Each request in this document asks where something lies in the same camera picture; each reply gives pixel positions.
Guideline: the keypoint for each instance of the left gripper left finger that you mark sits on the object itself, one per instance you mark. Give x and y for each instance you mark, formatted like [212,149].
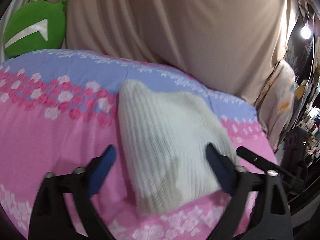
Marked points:
[50,218]

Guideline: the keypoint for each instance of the pink floral bed sheet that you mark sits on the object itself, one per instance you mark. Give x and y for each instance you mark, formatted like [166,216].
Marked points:
[58,110]

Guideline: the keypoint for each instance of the glowing light bulb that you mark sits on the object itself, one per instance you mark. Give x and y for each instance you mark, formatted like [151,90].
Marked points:
[305,32]

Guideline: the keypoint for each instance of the floral cream hanging cloth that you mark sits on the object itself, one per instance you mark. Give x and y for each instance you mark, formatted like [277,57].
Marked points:
[275,102]

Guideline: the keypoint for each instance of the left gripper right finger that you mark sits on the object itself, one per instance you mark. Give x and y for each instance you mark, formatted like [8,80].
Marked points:
[270,217]

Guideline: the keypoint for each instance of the beige draped curtain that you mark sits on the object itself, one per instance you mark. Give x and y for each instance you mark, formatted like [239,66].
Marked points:
[229,45]

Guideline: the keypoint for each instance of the green plush pillow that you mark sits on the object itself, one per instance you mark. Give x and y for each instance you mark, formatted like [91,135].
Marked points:
[35,26]

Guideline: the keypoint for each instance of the white red black knit sweater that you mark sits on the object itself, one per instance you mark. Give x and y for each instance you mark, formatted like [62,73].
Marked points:
[164,136]

